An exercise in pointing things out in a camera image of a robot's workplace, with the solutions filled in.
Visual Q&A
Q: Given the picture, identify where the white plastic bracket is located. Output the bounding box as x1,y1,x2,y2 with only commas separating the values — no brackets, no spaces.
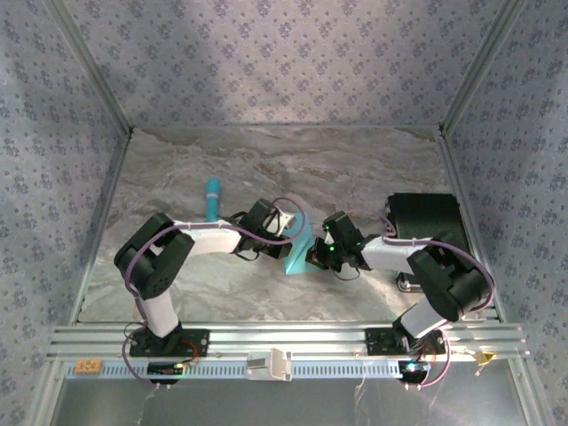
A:
246,347,294,383

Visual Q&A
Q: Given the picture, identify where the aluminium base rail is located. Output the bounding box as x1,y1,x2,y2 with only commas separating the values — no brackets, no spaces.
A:
46,322,532,361

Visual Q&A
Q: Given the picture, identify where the aluminium side rail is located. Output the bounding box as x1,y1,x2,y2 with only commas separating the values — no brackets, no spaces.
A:
437,128,507,323
68,128,134,325

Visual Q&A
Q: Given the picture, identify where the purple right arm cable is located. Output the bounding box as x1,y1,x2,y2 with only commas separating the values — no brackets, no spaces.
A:
350,208,496,391

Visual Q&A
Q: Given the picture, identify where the teal marker pen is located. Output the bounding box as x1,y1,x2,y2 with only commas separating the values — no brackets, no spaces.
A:
203,177,223,223

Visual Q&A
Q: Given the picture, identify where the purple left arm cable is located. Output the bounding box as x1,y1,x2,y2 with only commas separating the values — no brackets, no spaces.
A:
122,196,308,390

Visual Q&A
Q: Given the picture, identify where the yellow connector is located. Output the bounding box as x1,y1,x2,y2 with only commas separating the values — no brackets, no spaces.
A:
470,350,497,368

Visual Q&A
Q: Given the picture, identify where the grey slotted cable duct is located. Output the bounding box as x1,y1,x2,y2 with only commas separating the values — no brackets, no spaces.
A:
64,359,409,381

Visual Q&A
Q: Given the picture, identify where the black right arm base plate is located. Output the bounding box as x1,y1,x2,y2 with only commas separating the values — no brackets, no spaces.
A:
366,327,447,356

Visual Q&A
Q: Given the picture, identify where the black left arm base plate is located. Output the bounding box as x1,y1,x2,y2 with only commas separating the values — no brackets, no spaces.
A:
128,327,210,359

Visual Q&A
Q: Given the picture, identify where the black tray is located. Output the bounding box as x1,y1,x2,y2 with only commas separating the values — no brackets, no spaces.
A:
383,192,471,294

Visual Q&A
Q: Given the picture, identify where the light blue paper sheet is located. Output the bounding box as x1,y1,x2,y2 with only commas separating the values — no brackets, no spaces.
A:
280,211,317,277

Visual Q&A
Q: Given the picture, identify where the black right controller board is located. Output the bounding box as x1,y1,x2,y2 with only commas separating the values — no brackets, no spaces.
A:
398,359,431,383

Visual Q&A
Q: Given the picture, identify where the black left controller board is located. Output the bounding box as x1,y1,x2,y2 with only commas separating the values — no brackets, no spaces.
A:
147,361,185,383

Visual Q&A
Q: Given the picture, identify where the aluminium corner post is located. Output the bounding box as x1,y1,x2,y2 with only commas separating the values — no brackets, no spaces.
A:
438,0,532,134
43,0,135,137

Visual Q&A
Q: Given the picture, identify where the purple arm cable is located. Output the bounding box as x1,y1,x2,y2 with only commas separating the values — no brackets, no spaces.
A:
122,196,308,390
350,208,496,391

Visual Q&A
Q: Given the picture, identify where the black controller board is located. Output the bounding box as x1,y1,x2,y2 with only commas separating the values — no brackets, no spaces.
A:
147,361,185,383
398,359,431,383

